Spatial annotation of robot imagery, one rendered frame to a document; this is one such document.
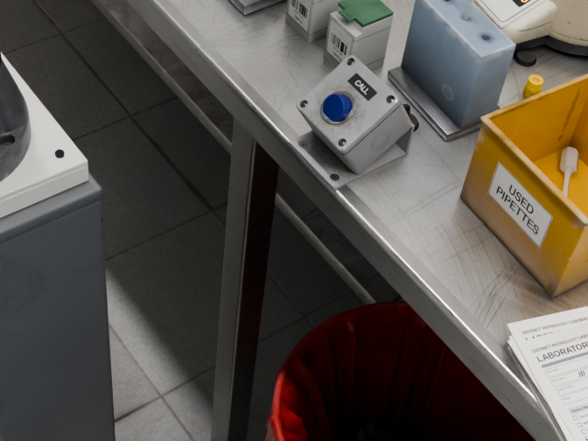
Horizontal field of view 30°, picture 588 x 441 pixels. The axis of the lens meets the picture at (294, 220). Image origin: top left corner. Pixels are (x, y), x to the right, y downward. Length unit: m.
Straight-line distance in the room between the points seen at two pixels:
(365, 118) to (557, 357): 0.26
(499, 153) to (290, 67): 0.26
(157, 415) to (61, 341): 0.75
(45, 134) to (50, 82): 1.39
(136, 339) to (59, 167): 1.00
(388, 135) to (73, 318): 0.36
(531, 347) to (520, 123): 0.20
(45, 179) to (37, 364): 0.24
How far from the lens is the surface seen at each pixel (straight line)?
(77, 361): 1.16
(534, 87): 1.11
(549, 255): 0.93
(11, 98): 0.94
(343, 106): 0.95
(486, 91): 1.03
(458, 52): 1.01
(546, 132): 1.02
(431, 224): 0.97
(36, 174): 0.95
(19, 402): 1.16
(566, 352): 0.90
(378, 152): 0.99
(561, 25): 1.16
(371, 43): 1.08
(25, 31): 2.50
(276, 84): 1.07
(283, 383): 1.37
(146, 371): 1.90
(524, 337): 0.90
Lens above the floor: 1.59
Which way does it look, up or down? 49 degrees down
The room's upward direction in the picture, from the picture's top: 8 degrees clockwise
